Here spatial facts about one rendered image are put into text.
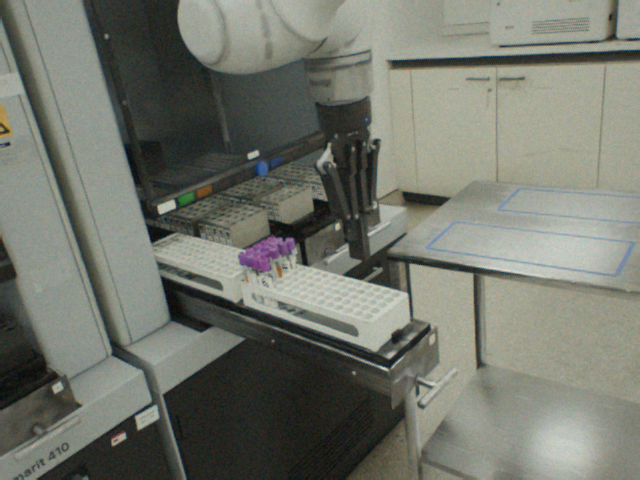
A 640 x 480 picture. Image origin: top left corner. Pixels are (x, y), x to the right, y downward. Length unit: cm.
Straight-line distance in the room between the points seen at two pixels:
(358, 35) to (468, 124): 265
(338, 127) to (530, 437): 100
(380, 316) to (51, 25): 68
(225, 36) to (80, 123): 53
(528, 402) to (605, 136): 177
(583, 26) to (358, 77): 238
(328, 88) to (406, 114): 283
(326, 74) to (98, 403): 67
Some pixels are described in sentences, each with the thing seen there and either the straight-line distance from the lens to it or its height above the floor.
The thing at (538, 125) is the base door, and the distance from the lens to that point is 325.
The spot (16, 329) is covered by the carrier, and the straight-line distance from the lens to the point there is 109.
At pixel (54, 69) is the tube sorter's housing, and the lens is 108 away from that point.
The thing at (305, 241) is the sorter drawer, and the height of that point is 80.
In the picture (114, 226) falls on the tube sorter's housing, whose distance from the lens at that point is 114.
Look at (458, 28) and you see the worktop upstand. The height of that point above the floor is 94.
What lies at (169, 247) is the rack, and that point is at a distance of 129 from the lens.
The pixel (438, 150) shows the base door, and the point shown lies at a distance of 355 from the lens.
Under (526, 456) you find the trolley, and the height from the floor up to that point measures 28.
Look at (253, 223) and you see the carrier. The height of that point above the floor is 86.
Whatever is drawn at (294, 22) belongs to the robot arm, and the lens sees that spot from 62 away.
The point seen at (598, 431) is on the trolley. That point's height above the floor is 28.
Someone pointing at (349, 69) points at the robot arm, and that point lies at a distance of 78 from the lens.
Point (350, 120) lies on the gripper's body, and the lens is 80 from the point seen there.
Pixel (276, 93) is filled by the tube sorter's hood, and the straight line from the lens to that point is 135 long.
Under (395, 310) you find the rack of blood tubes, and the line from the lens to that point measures 92.
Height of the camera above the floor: 132
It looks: 24 degrees down
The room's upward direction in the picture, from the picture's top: 8 degrees counter-clockwise
